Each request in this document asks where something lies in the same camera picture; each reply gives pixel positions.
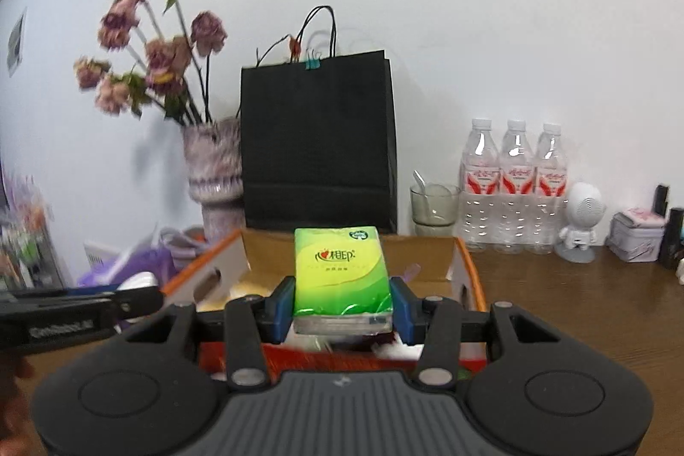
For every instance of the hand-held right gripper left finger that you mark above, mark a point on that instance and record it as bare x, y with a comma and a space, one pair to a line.
279, 309

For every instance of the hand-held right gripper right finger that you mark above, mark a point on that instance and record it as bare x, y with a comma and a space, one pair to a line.
406, 309

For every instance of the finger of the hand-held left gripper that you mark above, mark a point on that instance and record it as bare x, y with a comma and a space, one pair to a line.
136, 301

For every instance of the white tissue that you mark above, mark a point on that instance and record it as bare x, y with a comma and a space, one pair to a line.
395, 352

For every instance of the orange cardboard box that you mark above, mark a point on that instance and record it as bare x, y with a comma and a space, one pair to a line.
267, 253

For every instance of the green tissue packet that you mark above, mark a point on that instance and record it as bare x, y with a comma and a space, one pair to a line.
342, 274

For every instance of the purple tissue pack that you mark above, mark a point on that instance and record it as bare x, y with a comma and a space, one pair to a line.
139, 266

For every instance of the display rack with small goods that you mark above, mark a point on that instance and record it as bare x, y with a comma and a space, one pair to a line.
24, 237

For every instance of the clear glass cup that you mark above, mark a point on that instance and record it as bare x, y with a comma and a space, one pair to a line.
435, 207

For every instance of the clear plastic spoon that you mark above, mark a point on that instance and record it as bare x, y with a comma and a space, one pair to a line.
419, 181

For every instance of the purple ceramic vase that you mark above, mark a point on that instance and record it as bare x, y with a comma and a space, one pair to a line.
214, 167

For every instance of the black paper bag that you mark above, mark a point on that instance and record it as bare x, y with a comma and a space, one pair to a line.
315, 141

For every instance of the white robot figure speaker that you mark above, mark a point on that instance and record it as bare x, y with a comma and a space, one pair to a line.
582, 215

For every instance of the printed tin box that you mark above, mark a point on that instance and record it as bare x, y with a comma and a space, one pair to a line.
636, 234

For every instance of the dried pink rose bouquet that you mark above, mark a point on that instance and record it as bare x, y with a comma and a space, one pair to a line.
165, 55

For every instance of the teal binder clip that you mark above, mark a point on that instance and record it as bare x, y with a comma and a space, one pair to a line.
312, 62

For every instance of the dried twig with red bud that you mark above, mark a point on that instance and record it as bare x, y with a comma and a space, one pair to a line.
293, 43

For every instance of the black cosmetic bottle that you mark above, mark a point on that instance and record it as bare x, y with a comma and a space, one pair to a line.
673, 237

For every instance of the grey wall notice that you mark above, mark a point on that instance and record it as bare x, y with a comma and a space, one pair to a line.
17, 42

